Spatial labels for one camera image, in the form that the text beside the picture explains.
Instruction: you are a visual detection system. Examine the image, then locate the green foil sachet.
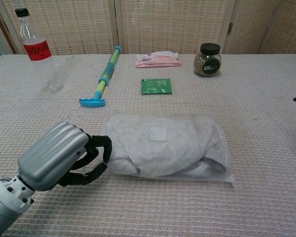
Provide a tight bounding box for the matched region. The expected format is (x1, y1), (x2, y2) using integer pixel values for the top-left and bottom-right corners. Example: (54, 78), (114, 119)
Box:
(141, 78), (173, 95)

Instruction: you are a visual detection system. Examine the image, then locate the glass jar with black lid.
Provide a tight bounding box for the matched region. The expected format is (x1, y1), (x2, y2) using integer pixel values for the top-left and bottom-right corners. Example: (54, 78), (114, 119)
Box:
(193, 43), (222, 78)

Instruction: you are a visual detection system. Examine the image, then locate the pink wet wipes packet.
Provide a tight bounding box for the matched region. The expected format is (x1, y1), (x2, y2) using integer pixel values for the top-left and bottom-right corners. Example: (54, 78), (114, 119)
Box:
(135, 50), (182, 69)

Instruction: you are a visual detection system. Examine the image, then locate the beige woven folding screen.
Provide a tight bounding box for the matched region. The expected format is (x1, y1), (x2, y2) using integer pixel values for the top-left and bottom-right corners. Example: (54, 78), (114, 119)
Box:
(0, 0), (296, 55)

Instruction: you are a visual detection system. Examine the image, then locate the grey garment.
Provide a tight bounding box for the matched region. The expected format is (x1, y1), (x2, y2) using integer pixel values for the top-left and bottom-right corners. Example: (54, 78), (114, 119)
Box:
(104, 112), (225, 177)

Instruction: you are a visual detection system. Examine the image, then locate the clear bottle with red label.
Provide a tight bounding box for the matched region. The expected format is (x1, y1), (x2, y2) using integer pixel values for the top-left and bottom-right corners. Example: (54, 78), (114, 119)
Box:
(14, 7), (64, 92)

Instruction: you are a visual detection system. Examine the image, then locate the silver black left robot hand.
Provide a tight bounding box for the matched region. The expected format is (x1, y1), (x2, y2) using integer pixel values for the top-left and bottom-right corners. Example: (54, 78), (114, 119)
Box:
(17, 121), (113, 192)

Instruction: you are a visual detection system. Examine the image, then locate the clear plastic zip bag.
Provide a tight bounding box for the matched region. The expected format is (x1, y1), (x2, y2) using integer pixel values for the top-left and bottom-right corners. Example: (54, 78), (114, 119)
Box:
(102, 109), (235, 185)

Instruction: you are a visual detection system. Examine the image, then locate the blue green toy water pump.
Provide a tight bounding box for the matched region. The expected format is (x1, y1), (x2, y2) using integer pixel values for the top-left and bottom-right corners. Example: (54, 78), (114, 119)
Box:
(79, 45), (122, 108)

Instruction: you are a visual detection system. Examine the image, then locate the woven white tablecloth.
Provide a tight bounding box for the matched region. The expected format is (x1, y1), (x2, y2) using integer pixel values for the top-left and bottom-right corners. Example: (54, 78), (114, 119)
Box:
(0, 53), (296, 237)

